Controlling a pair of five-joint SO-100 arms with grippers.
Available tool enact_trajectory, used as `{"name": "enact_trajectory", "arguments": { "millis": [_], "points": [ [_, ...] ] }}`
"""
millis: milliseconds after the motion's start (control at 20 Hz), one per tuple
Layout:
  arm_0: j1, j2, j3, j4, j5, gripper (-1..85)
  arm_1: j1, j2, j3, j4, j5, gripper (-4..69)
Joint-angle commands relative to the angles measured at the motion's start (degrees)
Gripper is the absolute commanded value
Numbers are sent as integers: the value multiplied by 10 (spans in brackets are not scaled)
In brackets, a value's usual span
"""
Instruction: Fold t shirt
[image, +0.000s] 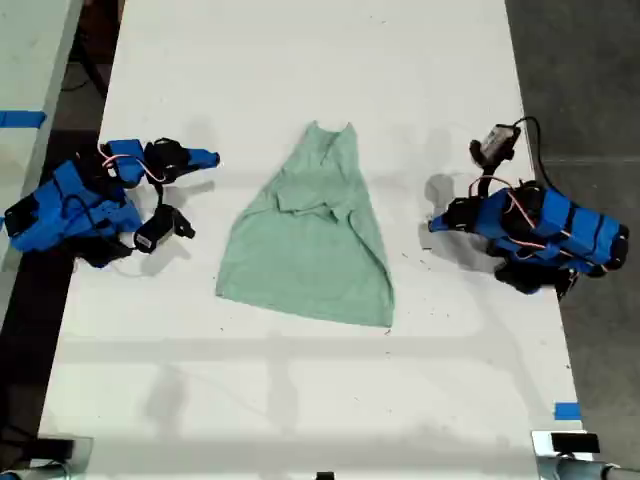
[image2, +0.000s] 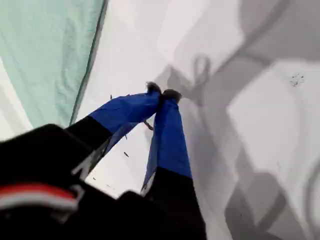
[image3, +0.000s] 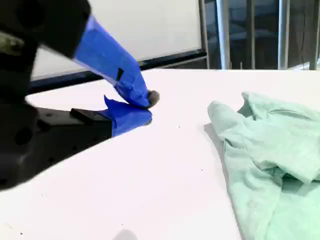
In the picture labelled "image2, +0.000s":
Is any pale green T-shirt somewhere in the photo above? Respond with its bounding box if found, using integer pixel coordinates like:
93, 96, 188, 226
0, 0, 108, 127

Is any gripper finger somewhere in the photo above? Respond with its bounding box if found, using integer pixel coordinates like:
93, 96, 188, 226
140, 89, 205, 233
64, 81, 163, 156

